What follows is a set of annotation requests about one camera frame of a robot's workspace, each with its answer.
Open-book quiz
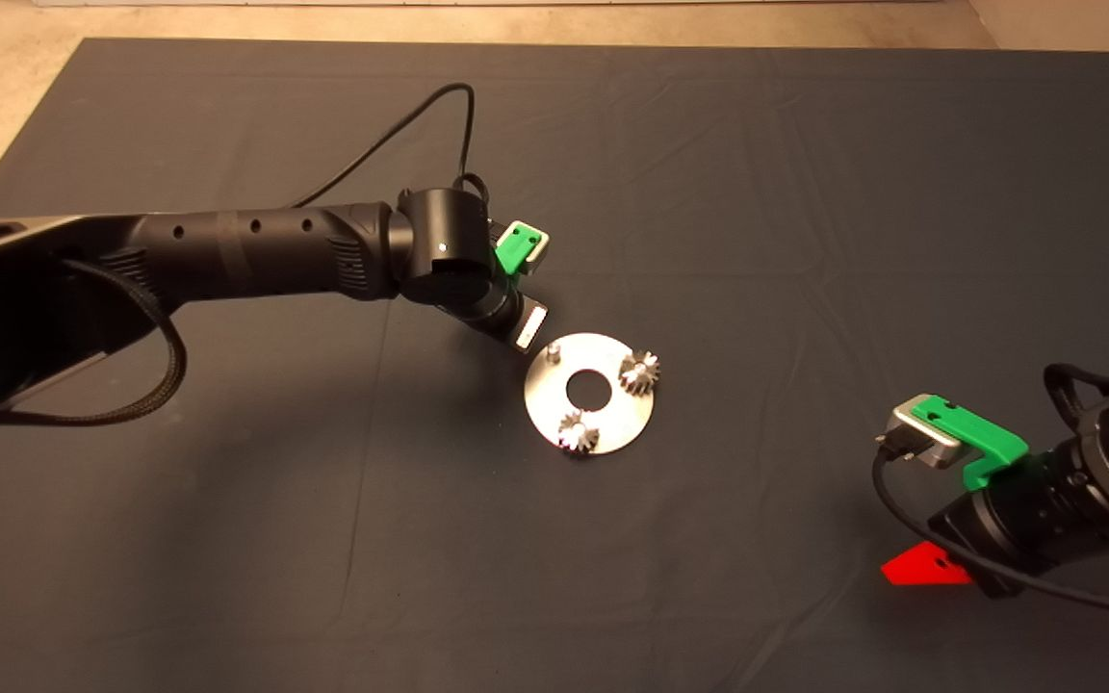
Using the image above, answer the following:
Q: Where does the green right camera mount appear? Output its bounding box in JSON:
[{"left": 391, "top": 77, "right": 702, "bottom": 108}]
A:
[{"left": 911, "top": 397, "right": 1030, "bottom": 492}]

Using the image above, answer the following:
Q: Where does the round metal carrier plate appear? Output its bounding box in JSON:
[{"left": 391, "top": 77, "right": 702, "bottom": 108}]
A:
[{"left": 524, "top": 332, "right": 658, "bottom": 456}]

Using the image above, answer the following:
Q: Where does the black left camera cable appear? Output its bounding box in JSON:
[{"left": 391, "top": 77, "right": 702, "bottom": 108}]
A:
[{"left": 290, "top": 83, "right": 493, "bottom": 227}]

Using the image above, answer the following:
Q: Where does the green left camera mount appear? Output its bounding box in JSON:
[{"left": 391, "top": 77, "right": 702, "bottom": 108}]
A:
[{"left": 495, "top": 221, "right": 544, "bottom": 276}]

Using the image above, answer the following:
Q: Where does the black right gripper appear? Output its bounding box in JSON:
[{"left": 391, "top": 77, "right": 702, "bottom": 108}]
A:
[{"left": 880, "top": 445, "right": 1109, "bottom": 600}]

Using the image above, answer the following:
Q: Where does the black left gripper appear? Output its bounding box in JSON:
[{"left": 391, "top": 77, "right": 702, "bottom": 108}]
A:
[{"left": 461, "top": 281, "right": 554, "bottom": 355}]

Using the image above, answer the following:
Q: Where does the black camera cable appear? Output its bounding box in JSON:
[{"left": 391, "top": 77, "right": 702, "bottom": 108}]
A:
[
  {"left": 870, "top": 433, "right": 1109, "bottom": 619},
  {"left": 290, "top": 83, "right": 493, "bottom": 227}
]

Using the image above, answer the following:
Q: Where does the small steel planetary gear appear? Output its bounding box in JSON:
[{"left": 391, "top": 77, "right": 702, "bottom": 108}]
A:
[
  {"left": 619, "top": 350, "right": 662, "bottom": 398},
  {"left": 558, "top": 408, "right": 602, "bottom": 456}
]

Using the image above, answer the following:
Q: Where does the black right camera cable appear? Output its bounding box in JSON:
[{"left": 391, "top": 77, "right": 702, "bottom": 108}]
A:
[{"left": 870, "top": 433, "right": 1109, "bottom": 619}]

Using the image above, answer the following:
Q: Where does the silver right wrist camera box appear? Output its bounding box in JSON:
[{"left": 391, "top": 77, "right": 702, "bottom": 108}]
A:
[{"left": 889, "top": 395, "right": 962, "bottom": 471}]

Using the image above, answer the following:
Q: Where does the dark grey table cloth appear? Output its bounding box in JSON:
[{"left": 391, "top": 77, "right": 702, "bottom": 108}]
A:
[{"left": 0, "top": 37, "right": 1109, "bottom": 693}]

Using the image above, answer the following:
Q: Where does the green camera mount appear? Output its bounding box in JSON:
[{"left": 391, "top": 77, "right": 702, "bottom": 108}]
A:
[
  {"left": 911, "top": 397, "right": 1030, "bottom": 492},
  {"left": 495, "top": 221, "right": 544, "bottom": 276}
]

